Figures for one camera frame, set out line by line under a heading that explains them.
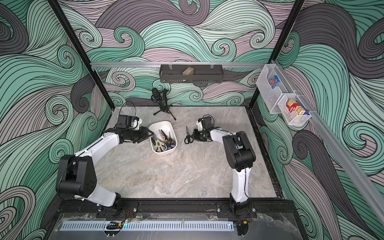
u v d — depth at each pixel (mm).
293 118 632
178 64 946
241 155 519
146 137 782
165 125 1049
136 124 817
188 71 905
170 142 950
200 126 931
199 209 745
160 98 1001
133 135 755
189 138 1001
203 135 764
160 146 949
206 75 950
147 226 697
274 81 835
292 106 660
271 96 828
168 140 974
